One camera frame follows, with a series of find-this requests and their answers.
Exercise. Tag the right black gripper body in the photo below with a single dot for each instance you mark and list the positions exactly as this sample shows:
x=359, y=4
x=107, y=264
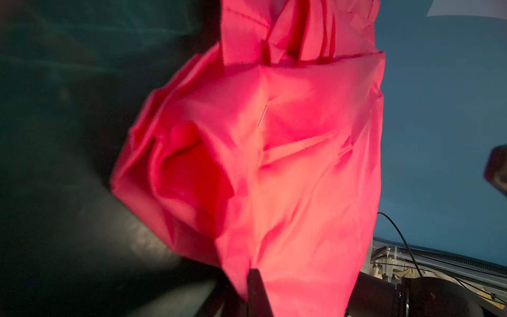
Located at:
x=495, y=170

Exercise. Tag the magenta raincoat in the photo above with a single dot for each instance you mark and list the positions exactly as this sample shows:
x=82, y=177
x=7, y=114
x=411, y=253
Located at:
x=264, y=152

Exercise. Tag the aluminium front rail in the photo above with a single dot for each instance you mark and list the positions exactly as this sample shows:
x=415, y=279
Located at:
x=392, y=262

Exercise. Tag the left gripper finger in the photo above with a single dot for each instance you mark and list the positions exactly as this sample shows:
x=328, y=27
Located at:
x=258, y=304

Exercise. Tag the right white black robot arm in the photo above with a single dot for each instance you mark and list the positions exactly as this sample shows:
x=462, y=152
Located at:
x=414, y=281

